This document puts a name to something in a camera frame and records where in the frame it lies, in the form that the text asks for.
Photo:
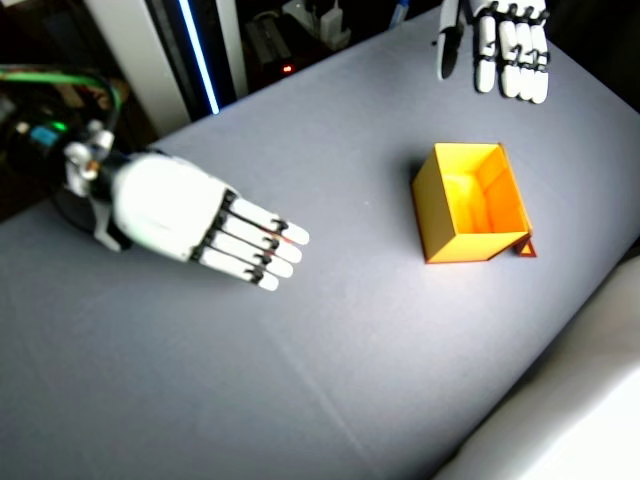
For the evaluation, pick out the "red box with yellow inside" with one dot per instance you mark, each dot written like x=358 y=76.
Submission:
x=450 y=220

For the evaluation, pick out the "black device with red light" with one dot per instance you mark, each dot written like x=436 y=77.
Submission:
x=277 y=55

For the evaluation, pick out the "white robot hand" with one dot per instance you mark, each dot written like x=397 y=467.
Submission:
x=520 y=55
x=165 y=205

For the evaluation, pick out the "white pillar with blue light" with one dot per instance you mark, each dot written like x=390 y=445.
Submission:
x=165 y=55

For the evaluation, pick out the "grey table cloth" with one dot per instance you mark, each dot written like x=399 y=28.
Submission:
x=300 y=350

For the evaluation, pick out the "white plastic bracket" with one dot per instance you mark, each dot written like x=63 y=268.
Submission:
x=325 y=22

